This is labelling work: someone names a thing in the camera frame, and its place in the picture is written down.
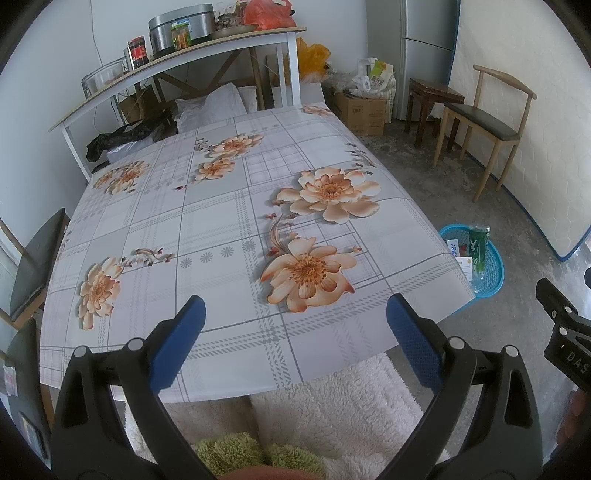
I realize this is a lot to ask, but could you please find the red plastic bag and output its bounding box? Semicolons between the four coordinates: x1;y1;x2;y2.
244;0;297;31

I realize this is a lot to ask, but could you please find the green plastic cup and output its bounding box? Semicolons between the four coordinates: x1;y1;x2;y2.
466;224;491;273

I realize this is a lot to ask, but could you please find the black plastic bag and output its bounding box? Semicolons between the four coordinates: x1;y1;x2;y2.
87;117;174;162

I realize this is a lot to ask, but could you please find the yellow plastic bag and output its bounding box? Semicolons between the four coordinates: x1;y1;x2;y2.
295;37;332;84

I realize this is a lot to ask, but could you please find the pickle jar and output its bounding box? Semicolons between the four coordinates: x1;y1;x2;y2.
171;23;192;51

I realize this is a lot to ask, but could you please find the green fluffy cloth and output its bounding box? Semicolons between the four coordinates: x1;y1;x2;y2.
191;431;326;480

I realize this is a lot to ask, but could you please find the small brown cardboard box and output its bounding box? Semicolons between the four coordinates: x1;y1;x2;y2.
117;85;162;124

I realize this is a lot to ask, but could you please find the large printed cardboard box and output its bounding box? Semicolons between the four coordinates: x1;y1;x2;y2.
332;90;389;137

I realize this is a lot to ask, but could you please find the silver rice cooker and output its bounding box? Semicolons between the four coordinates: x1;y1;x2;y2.
148;4;217;54

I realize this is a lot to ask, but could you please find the white mattress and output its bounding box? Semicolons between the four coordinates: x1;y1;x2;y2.
448;0;591;261

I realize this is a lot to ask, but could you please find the red label jar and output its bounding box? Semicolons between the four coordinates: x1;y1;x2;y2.
127;37;151;70

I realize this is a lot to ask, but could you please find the green white carton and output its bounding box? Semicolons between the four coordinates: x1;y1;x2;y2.
369;62;393;90

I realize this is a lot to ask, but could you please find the clear plastic bag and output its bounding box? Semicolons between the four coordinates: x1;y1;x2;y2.
106;138;155;163

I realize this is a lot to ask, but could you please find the white fluffy cloth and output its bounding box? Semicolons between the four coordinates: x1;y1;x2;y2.
124;353;451;480

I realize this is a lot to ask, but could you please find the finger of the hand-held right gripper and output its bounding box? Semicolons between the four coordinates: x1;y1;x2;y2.
536;277;591;326

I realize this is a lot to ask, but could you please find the grey refrigerator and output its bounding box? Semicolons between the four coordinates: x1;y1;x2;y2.
367;0;460;123

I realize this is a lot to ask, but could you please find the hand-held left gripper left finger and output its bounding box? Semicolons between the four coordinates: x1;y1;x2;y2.
50;295;218;480

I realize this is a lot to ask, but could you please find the white desk wooden top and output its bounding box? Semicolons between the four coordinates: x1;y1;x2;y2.
48;25;308;185

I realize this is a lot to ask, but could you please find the white pillow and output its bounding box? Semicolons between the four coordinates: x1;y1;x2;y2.
174;82;259;134

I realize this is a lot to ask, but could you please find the black seat wooden chair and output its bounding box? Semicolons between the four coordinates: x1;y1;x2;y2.
431;65;539;201
0;208;71;330

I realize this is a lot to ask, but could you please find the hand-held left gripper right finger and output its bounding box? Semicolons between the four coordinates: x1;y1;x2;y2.
385;293;542;480

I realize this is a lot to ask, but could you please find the dark wooden stool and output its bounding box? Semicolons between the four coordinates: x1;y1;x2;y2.
405;78;466;148

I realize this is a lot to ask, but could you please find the white plastic bag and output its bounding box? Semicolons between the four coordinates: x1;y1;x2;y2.
353;58;398;99

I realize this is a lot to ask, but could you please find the blue plastic basket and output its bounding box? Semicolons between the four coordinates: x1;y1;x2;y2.
438;223;505;297

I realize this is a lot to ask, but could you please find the metal tray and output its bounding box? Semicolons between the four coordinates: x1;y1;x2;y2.
210;23;260;41

